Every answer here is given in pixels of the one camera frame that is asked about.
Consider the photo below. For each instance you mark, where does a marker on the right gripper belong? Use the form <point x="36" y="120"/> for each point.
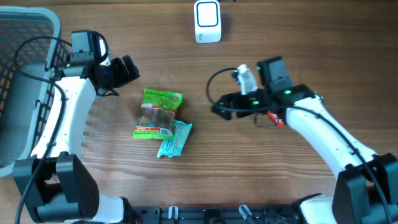
<point x="237" y="98"/>

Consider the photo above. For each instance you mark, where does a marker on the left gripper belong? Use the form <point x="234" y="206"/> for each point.
<point x="123" y="76"/>

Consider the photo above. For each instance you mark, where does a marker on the red Nescafe stick sachet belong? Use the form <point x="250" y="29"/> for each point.
<point x="275" y="118"/>

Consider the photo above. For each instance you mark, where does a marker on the green snack bag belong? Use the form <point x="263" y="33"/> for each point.
<point x="157" y="113"/>

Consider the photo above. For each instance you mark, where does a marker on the mint green pack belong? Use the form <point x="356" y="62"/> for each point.
<point x="174" y="147"/>

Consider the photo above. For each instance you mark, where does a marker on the green white carton box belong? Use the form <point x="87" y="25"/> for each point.
<point x="318" y="96"/>

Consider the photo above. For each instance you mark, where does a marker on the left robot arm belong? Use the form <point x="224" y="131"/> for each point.
<point x="54" y="184"/>

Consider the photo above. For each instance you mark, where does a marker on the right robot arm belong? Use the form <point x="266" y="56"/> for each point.
<point x="366" y="182"/>

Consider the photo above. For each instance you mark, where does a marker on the white barcode scanner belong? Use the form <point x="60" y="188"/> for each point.
<point x="207" y="16"/>

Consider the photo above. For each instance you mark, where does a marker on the dark grey plastic basket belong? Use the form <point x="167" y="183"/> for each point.
<point x="28" y="45"/>

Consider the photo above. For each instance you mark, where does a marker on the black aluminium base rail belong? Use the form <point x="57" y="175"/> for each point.
<point x="268" y="214"/>

